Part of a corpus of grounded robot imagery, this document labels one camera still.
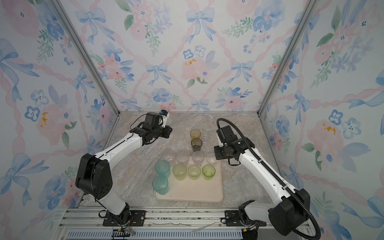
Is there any bright green glass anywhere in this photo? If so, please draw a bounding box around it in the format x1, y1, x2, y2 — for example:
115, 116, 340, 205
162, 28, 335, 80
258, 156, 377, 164
202, 165, 216, 180

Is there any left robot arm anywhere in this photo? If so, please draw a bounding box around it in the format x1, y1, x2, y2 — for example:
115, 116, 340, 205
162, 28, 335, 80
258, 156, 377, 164
75, 110, 173, 225

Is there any dark smoky glass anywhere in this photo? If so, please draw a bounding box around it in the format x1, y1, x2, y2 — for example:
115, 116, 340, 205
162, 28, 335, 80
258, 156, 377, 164
191, 138, 203, 152

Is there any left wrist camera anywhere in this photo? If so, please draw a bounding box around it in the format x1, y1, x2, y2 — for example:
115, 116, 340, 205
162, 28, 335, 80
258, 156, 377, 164
160, 110, 170, 121

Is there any tall teal cup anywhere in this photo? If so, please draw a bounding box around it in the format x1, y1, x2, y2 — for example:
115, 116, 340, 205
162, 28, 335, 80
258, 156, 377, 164
152, 176, 169, 195
155, 160, 171, 178

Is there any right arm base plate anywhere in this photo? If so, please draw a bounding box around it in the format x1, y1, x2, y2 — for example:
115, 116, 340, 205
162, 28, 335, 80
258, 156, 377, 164
221, 210, 267, 228

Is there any black corrugated cable hose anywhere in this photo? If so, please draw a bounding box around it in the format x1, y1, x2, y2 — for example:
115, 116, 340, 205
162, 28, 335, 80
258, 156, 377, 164
216, 118, 322, 240

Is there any beige plastic tray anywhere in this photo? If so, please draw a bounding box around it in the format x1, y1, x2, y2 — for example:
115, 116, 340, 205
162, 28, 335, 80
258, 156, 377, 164
152, 157, 224, 203

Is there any short frosted clear cup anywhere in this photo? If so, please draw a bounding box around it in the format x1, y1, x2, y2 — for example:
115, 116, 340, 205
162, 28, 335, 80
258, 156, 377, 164
192, 151, 205, 165

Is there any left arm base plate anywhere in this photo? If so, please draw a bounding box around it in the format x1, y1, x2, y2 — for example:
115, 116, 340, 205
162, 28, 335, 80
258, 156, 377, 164
103, 210, 147, 228

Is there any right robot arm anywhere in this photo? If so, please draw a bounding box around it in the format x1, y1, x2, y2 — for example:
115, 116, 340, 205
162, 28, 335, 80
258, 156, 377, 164
214, 126, 310, 236

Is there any short light green cup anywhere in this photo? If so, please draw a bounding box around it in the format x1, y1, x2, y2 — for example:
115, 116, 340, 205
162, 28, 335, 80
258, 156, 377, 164
188, 165, 201, 180

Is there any small clear glass far right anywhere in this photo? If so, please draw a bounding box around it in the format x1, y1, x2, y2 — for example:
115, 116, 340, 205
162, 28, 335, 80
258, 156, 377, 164
207, 153, 218, 165

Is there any tall frosted clear cup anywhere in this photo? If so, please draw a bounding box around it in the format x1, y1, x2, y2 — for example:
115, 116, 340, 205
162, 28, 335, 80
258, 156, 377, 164
176, 150, 190, 165

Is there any tall light green cup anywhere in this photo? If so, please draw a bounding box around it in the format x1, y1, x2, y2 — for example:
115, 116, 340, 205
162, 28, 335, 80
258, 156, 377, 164
173, 163, 187, 181

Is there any aluminium rail frame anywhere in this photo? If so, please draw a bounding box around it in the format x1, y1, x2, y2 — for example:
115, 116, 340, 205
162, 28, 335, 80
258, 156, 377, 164
53, 206, 301, 240

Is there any yellow amber glass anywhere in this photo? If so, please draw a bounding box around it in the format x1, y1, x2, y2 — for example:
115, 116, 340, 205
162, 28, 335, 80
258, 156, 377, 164
190, 129, 202, 139

